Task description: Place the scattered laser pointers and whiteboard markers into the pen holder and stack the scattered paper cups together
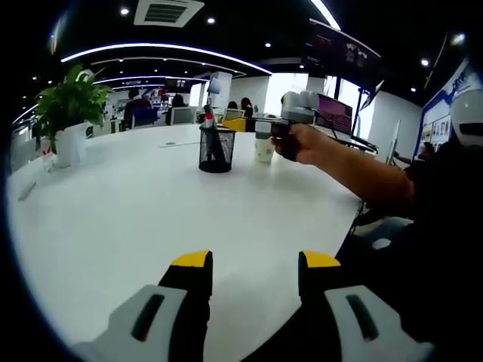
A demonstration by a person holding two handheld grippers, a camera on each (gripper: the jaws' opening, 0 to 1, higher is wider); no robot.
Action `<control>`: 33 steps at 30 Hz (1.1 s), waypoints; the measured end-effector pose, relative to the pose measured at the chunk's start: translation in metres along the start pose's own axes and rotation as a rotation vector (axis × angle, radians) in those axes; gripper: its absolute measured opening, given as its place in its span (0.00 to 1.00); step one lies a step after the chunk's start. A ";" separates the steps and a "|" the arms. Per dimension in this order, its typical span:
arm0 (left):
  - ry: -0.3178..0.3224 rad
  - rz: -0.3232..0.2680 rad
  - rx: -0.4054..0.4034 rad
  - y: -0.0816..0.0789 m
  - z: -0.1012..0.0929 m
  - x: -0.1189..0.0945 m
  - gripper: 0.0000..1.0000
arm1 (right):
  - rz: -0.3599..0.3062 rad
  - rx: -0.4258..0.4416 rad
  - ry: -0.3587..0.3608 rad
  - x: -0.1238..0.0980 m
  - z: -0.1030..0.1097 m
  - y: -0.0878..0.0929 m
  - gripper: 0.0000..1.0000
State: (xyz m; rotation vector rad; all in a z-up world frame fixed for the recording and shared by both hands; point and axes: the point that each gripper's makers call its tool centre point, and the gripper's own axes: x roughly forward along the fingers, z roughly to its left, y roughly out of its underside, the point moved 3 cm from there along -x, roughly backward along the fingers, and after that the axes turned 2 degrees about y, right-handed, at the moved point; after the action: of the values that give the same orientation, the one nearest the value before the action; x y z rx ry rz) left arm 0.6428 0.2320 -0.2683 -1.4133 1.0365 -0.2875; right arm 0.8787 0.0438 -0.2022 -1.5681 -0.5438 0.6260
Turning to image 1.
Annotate dark computer desk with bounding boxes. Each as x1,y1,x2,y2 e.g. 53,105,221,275
315,124,380,155

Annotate small grey flat pad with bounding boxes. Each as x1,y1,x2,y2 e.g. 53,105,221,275
17,180,38,202

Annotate black monitor mount pole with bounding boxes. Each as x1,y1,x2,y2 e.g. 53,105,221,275
349,87,370,140

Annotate large hanging display screen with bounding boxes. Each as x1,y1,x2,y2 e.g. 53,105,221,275
305,17,383,78

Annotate ceiling air vent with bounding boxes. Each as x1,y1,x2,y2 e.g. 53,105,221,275
134,0,205,27

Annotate white thin panel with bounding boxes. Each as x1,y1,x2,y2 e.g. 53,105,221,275
384,119,403,166

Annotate clear sign stand red print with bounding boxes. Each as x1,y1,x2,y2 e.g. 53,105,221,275
40,146,57,173

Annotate curved ceiling light strip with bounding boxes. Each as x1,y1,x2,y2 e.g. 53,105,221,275
60,41,273,75

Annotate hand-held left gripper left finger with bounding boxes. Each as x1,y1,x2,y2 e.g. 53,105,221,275
71,249,214,362

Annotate group of ceiling spotlights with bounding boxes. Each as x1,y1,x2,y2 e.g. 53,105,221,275
32,7,431,94

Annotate table cable slot cover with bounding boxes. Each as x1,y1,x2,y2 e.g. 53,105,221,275
158,140,201,149

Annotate person's right hand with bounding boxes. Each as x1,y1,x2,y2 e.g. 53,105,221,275
271,123,325,166

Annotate white paper cup green print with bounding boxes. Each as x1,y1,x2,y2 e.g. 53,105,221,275
254,136,275,165

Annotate group of white office chairs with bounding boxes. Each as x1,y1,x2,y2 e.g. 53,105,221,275
165,106,280,127

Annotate blue white wall board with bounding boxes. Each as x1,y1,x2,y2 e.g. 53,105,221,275
413,58,475,161

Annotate white worn device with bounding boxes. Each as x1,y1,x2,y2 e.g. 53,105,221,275
450,89,483,149

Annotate green potted plant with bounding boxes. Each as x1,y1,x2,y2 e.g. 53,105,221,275
35,63,114,169

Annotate computer monitor purple text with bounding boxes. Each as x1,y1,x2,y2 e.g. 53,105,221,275
315,93,355,133

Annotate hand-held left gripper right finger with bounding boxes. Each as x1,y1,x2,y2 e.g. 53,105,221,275
297,249,435,362

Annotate black mesh pen holder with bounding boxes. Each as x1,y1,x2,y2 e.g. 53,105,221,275
198,124,237,174

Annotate long ceiling light strip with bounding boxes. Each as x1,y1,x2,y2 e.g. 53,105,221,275
309,0,343,31

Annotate person's legs in jeans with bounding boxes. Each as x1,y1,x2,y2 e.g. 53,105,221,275
352,216,414,246

